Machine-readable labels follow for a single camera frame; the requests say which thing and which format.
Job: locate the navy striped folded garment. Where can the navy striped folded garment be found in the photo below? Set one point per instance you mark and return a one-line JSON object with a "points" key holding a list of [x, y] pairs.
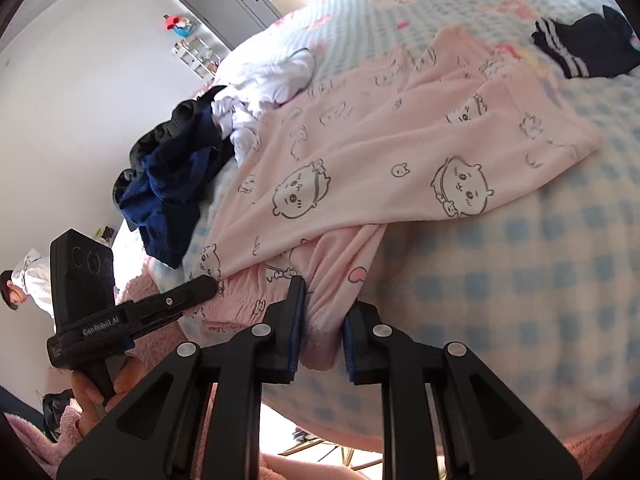
{"points": [[595, 45]]}

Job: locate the checked cartoon print blanket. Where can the checked cartoon print blanket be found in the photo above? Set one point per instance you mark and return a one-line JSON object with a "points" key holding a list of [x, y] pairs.
{"points": [[475, 280]]}

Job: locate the pink cartoon print pants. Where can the pink cartoon print pants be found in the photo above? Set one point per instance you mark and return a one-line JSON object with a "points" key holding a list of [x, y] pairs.
{"points": [[380, 150]]}

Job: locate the person's left hand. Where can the person's left hand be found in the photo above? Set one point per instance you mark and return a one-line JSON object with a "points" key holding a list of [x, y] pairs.
{"points": [[125, 380]]}

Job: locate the gold metal frame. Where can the gold metal frame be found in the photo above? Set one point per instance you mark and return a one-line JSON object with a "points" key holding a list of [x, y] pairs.
{"points": [[320, 452]]}

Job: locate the white shelf rack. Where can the white shelf rack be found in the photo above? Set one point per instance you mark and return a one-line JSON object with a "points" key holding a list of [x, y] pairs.
{"points": [[197, 57]]}

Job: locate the person's leg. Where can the person's leg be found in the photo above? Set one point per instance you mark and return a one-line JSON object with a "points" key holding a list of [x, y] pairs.
{"points": [[310, 467]]}

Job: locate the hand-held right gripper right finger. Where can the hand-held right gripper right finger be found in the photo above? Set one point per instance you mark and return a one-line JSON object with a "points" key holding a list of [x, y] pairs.
{"points": [[350, 347]]}

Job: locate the white garment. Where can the white garment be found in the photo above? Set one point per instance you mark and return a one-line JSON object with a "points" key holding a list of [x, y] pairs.
{"points": [[265, 82]]}

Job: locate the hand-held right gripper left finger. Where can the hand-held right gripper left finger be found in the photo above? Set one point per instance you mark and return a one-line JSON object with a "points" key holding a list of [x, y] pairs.
{"points": [[298, 332]]}

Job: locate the person's left forearm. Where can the person's left forearm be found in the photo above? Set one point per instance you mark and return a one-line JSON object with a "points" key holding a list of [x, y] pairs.
{"points": [[45, 450]]}

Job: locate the navy blue garment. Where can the navy blue garment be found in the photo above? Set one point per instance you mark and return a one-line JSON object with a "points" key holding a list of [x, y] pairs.
{"points": [[165, 200]]}

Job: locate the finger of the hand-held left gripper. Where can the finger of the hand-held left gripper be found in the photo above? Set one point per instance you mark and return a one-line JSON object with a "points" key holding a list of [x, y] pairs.
{"points": [[175, 295]]}

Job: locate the red and blue plush toy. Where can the red and blue plush toy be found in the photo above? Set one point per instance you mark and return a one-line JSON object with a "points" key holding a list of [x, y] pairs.
{"points": [[179, 25]]}

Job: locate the pink fluffy bed sheet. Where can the pink fluffy bed sheet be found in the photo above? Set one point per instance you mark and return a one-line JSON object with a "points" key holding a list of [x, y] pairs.
{"points": [[145, 295]]}

